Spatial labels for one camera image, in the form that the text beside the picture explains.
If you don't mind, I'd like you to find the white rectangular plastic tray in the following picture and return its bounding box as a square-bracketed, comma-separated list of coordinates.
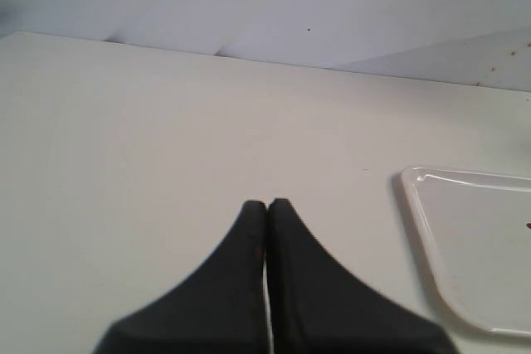
[400, 166, 530, 338]

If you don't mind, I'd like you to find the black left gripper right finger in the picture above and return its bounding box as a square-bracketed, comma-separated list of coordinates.
[265, 199, 457, 353]

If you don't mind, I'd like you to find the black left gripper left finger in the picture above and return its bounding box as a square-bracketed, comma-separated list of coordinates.
[95, 201, 269, 353]

